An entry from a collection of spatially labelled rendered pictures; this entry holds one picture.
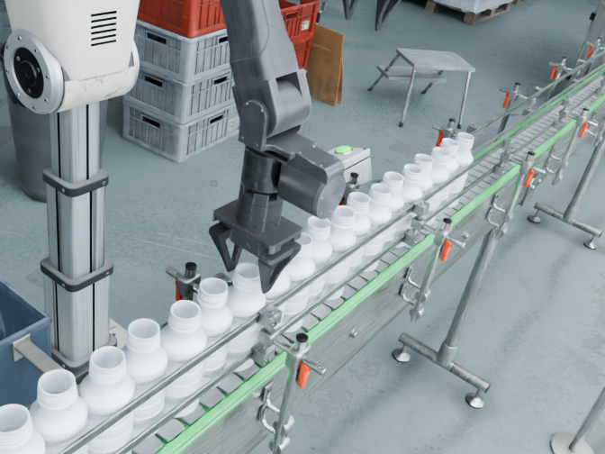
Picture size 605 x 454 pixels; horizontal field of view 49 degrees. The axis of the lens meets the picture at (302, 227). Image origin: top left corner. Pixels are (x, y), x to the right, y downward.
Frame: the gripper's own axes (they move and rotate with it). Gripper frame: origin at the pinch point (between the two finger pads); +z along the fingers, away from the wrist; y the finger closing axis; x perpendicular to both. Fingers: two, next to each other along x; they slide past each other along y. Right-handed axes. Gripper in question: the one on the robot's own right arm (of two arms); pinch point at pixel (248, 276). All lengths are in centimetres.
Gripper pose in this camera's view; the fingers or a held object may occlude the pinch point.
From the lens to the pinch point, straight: 91.1
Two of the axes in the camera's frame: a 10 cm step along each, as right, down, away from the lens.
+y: 7.9, 4.3, -4.3
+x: 5.9, -3.5, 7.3
